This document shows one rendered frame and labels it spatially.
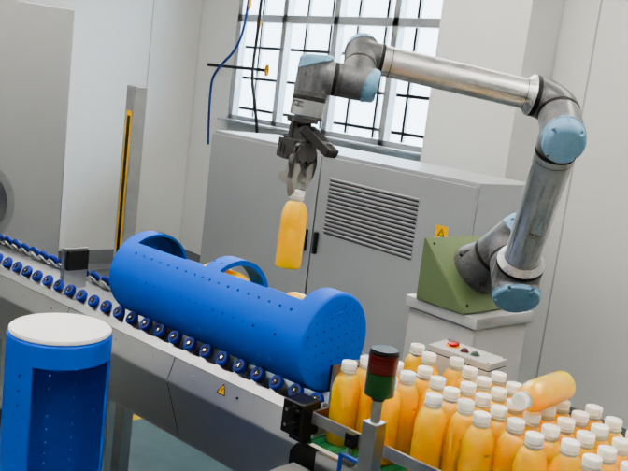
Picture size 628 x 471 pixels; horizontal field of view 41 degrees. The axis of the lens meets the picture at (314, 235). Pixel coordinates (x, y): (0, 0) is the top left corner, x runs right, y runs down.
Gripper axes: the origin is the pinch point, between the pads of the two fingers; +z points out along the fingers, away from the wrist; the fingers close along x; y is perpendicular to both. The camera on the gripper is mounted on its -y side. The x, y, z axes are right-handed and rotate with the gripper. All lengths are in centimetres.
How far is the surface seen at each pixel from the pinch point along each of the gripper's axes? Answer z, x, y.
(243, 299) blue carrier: 33.4, 2.1, 11.2
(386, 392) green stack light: 31, 28, -59
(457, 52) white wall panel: -68, -272, 137
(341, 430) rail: 52, 10, -37
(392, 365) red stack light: 25, 27, -59
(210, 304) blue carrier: 38.1, 3.5, 22.5
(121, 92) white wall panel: 0, -275, 470
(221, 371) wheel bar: 57, 0, 17
